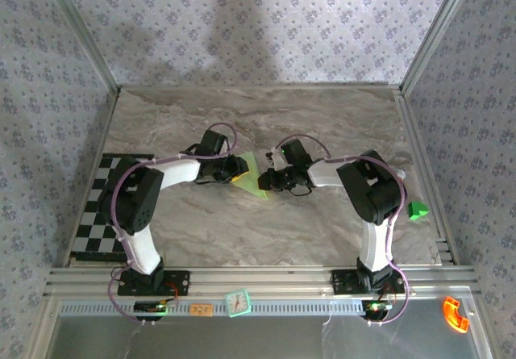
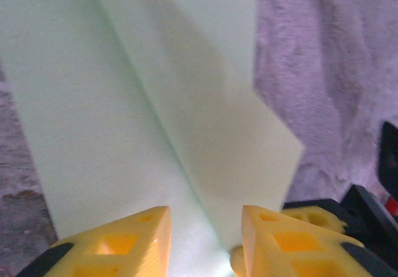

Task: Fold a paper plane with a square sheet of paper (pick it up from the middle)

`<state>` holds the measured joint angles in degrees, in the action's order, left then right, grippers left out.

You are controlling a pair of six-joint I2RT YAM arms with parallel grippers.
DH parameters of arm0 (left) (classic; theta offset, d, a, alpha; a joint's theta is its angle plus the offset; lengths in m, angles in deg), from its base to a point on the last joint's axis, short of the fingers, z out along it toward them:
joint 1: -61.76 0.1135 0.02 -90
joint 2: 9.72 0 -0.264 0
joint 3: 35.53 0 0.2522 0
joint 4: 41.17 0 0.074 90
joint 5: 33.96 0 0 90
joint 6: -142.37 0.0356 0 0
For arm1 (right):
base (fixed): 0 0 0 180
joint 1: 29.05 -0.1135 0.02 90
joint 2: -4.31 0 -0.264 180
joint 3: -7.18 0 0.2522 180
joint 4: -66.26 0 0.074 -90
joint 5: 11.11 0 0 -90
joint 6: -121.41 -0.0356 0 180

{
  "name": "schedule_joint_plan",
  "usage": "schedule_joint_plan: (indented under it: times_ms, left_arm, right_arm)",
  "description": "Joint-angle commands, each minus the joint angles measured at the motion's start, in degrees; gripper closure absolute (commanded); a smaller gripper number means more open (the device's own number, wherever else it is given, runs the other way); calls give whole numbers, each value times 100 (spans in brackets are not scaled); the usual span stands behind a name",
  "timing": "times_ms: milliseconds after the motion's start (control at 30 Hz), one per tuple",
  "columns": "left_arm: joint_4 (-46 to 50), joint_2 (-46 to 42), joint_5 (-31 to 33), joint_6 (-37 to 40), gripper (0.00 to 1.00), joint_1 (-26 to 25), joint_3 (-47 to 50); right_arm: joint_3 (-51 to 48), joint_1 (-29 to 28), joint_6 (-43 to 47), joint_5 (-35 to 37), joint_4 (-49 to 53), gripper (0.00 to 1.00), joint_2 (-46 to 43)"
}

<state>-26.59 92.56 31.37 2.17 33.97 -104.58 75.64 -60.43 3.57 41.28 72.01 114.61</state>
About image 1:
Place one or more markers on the light green paper sheet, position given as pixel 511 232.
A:
pixel 252 177

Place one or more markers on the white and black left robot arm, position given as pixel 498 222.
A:
pixel 133 205

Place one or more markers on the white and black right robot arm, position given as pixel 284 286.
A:
pixel 371 189

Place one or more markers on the mint green small clock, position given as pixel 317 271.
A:
pixel 238 303

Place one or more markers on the green plastic block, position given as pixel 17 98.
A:
pixel 417 209

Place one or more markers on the orange label tag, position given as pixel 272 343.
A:
pixel 200 310

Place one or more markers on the black and grey checkerboard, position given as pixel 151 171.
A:
pixel 86 230

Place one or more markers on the shiny metal panel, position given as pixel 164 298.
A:
pixel 262 339

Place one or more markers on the small black controller board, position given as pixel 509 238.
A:
pixel 377 307
pixel 147 306

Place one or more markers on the orange curved plastic piece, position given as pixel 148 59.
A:
pixel 449 306

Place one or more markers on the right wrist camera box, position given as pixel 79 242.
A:
pixel 296 151

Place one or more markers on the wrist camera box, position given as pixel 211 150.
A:
pixel 296 151
pixel 212 142

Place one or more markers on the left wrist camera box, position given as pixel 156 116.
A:
pixel 212 142

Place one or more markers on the thin aluminium rear rail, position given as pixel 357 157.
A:
pixel 262 86

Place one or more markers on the long aluminium frame rail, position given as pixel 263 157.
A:
pixel 262 280

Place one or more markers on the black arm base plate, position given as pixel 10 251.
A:
pixel 340 282
pixel 181 282

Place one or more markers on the aluminium side rail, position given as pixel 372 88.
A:
pixel 413 133
pixel 106 129

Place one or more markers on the aluminium frame post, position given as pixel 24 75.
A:
pixel 83 32
pixel 436 32

